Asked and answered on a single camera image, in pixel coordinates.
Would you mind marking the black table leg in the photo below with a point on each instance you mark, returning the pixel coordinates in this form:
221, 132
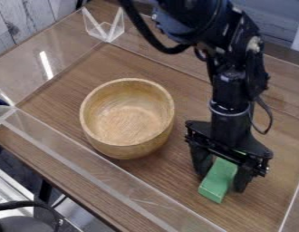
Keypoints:
45, 191

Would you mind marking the green rectangular block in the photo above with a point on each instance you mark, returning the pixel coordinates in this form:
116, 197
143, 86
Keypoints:
217, 181

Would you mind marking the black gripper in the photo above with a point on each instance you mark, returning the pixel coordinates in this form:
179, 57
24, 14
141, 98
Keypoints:
225, 138

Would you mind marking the light brown wooden bowl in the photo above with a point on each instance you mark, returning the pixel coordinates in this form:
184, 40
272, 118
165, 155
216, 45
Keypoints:
127, 117

